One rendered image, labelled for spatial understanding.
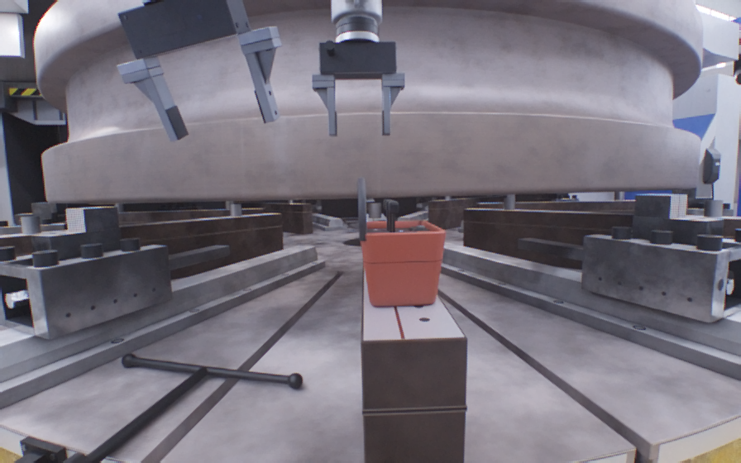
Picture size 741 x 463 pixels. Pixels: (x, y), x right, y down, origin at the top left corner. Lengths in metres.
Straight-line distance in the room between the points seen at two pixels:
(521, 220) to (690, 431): 1.93
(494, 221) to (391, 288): 2.35
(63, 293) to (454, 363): 1.19
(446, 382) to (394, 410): 0.08
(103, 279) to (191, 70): 0.82
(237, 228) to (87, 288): 1.55
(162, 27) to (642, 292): 1.48
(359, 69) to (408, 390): 0.50
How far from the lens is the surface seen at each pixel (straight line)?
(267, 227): 2.93
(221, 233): 2.77
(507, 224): 2.86
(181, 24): 0.49
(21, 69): 4.73
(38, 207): 3.61
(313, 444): 0.94
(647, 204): 1.63
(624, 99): 2.00
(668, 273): 1.48
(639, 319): 1.66
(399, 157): 1.19
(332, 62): 0.67
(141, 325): 1.68
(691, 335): 1.59
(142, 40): 0.52
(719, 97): 7.22
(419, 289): 0.60
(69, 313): 1.43
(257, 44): 0.47
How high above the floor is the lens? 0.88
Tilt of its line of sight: 7 degrees down
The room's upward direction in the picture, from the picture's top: 1 degrees counter-clockwise
